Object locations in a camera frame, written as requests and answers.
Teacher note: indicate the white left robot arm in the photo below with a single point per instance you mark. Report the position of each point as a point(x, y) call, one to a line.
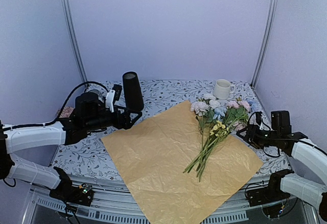
point(19, 137)

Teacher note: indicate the floral patterned tablecloth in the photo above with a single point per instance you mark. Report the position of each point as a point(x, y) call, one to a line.
point(89, 158)

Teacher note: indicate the tall black vase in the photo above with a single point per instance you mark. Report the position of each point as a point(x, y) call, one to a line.
point(132, 92)

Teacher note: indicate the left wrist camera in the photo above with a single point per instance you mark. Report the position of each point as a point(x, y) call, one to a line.
point(112, 96)

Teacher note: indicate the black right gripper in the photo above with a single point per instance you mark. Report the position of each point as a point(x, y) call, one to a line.
point(252, 128)

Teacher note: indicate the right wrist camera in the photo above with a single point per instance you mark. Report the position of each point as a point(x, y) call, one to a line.
point(259, 120)

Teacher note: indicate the striped black white cup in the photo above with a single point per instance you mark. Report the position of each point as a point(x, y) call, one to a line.
point(99, 94)

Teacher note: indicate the artificial flower bouquet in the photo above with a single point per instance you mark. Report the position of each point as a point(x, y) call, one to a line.
point(216, 121)

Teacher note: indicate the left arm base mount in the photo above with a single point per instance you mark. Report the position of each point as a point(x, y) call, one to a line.
point(67, 193)

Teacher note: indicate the orange wrapping paper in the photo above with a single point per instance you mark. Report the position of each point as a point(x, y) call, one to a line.
point(151, 158)

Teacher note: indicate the cream ceramic mug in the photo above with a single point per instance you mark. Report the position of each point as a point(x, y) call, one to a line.
point(223, 89)

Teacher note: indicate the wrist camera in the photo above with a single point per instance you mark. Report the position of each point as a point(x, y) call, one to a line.
point(259, 120)
point(112, 96)

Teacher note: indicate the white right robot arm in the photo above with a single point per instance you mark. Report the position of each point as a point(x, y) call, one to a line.
point(284, 183)

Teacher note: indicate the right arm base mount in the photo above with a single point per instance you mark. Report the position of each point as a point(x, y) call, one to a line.
point(269, 194)

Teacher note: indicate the aluminium front rail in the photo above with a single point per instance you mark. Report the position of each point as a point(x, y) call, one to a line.
point(113, 203)

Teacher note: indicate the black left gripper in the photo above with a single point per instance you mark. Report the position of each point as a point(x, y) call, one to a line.
point(127, 124)

